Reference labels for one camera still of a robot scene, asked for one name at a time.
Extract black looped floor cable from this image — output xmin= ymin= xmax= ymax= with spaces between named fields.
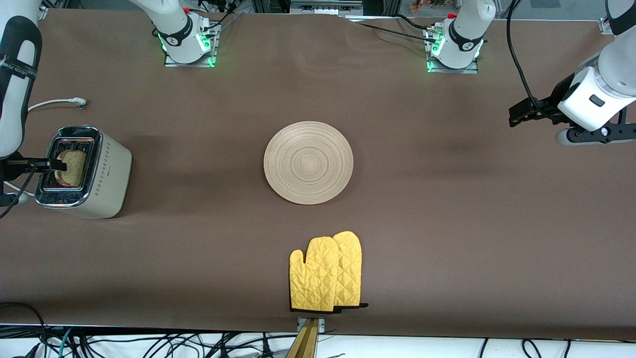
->
xmin=0 ymin=302 xmax=48 ymax=358

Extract white toaster power cord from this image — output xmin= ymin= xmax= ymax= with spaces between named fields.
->
xmin=4 ymin=98 xmax=87 ymax=197

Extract yellow quilted oven mitt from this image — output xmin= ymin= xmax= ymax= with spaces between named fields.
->
xmin=289 ymin=237 xmax=344 ymax=314
xmin=332 ymin=231 xmax=369 ymax=313

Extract black floor cable tangle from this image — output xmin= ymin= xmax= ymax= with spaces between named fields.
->
xmin=70 ymin=331 xmax=299 ymax=358

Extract golden aluminium profile bar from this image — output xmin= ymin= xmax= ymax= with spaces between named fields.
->
xmin=285 ymin=318 xmax=319 ymax=358

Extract short black table cable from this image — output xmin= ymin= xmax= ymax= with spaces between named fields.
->
xmin=395 ymin=14 xmax=433 ymax=31

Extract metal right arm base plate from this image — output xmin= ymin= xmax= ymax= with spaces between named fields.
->
xmin=164 ymin=22 xmax=219 ymax=68

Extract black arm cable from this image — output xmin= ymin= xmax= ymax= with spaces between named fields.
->
xmin=0 ymin=167 xmax=39 ymax=219
xmin=506 ymin=0 xmax=562 ymax=120

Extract small metal bracket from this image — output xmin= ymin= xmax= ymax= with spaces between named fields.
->
xmin=297 ymin=317 xmax=326 ymax=333

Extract beige and chrome toaster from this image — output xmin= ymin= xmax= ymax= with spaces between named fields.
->
xmin=34 ymin=125 xmax=133 ymax=220

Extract round wooden plate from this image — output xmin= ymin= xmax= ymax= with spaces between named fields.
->
xmin=263 ymin=121 xmax=354 ymax=205

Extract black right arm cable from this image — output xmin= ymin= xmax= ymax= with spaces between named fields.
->
xmin=0 ymin=167 xmax=39 ymax=219

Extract brown table cover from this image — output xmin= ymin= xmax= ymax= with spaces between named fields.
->
xmin=0 ymin=9 xmax=636 ymax=341

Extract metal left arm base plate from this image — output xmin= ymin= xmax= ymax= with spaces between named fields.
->
xmin=426 ymin=25 xmax=480 ymax=74

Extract grey background equipment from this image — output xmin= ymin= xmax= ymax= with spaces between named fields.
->
xmin=290 ymin=0 xmax=363 ymax=15

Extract black base cable bundle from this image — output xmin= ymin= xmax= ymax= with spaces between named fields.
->
xmin=199 ymin=0 xmax=244 ymax=38

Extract bread slice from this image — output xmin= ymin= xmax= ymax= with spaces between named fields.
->
xmin=54 ymin=149 xmax=87 ymax=188

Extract teal floor cable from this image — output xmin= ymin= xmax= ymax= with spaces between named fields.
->
xmin=59 ymin=327 xmax=75 ymax=358

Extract long black table cable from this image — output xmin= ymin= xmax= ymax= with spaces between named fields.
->
xmin=355 ymin=21 xmax=438 ymax=43

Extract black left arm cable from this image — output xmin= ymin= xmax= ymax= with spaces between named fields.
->
xmin=506 ymin=0 xmax=562 ymax=120

